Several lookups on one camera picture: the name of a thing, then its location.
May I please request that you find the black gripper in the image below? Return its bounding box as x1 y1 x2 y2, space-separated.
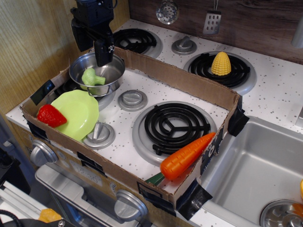
70 0 115 67

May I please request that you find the green toy broccoli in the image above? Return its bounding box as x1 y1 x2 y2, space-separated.
81 68 106 86

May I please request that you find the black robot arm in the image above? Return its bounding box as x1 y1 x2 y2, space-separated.
71 0 117 67

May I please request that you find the small steel pot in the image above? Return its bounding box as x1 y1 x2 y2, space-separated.
69 52 125 97

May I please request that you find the back left black burner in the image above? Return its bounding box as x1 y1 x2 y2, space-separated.
113 28 163 59

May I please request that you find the light green plastic plate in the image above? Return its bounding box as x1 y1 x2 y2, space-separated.
51 89 99 141

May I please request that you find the centre silver stove knob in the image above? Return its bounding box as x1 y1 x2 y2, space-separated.
118 90 148 112

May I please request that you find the silver stove knob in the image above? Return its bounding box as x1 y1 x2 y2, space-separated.
118 90 148 112
171 36 197 55
83 122 116 149

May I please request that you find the black tape at left corner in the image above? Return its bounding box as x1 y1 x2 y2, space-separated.
30 80 55 105

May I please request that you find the black tape at corner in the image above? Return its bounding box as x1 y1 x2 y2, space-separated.
30 80 55 105
228 96 250 137
176 180 213 220

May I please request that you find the hanging silver strainer ladle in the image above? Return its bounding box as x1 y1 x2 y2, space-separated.
156 0 179 25

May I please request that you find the red toy strawberry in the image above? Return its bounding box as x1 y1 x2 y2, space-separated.
37 104 67 128

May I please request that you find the back silver stove knob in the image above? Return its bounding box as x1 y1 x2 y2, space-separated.
171 36 197 55

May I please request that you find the front silver stove knob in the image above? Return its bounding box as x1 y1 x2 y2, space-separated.
83 122 116 149

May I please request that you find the front right black burner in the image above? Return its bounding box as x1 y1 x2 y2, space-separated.
132 101 217 166

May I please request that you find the hanging silver slotted spatula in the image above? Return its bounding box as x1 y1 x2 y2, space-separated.
203 0 222 35

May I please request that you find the left silver oven knob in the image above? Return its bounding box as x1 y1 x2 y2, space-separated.
30 140 59 166

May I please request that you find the silver oven knob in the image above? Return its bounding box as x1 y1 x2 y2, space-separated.
30 140 59 166
114 189 148 222

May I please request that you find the yellow toy corn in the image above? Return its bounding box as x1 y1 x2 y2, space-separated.
211 52 232 76

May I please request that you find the orange toy carrot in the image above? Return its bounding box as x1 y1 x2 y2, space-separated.
160 132 216 180

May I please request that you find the back right black burner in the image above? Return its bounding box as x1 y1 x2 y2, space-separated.
184 52 257 95

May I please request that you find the black tape at right corner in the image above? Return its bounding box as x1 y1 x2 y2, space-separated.
228 96 250 137

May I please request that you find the right silver oven knob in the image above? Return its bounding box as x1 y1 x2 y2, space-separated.
114 189 148 222

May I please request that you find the brown cardboard fence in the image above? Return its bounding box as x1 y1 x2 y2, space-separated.
20 48 240 209

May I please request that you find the orange object bottom left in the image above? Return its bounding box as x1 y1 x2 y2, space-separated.
38 208 62 223

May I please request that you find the black tape at front corner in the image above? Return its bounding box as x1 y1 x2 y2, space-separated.
176 180 213 220

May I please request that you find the silver toy sink basin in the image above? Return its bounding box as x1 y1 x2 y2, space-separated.
201 117 303 227

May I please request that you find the yellow object right edge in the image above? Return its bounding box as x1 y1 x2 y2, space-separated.
300 179 303 199

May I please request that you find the silver bowl in sink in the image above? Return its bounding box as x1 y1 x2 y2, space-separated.
259 200 303 227

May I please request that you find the silver oven door handle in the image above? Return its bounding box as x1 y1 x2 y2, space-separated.
35 165 140 227

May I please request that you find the black cable bottom left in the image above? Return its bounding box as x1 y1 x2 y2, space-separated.
0 209 23 227

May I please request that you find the silver faucet post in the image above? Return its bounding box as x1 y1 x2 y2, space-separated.
291 17 303 48

